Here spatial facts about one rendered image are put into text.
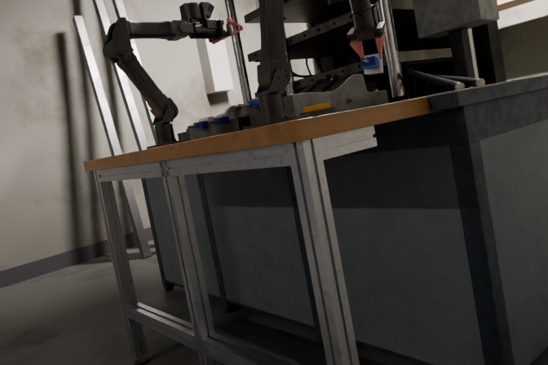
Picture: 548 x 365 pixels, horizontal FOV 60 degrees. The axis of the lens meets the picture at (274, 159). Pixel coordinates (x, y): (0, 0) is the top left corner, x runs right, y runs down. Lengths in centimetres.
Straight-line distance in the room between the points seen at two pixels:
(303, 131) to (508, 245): 69
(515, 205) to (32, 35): 376
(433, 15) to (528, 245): 118
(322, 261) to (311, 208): 10
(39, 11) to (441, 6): 319
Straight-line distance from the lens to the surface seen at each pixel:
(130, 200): 382
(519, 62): 435
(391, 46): 225
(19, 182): 413
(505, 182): 134
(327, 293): 95
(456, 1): 223
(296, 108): 160
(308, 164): 89
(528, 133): 148
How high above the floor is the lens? 79
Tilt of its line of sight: 4 degrees down
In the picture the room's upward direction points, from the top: 10 degrees counter-clockwise
